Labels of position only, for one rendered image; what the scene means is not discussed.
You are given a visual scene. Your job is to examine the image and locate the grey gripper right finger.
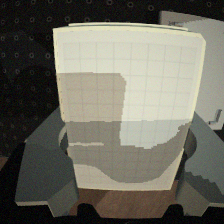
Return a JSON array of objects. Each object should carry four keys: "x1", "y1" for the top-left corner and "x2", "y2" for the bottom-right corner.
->
[{"x1": 175, "y1": 111, "x2": 224, "y2": 224}]

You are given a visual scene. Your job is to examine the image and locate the black flat base plate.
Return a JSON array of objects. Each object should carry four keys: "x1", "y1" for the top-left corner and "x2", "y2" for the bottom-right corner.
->
[{"x1": 0, "y1": 0, "x2": 224, "y2": 158}]

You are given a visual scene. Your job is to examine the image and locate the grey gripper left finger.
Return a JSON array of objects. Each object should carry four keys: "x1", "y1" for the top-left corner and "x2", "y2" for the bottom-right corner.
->
[{"x1": 0, "y1": 106, "x2": 79, "y2": 224}]

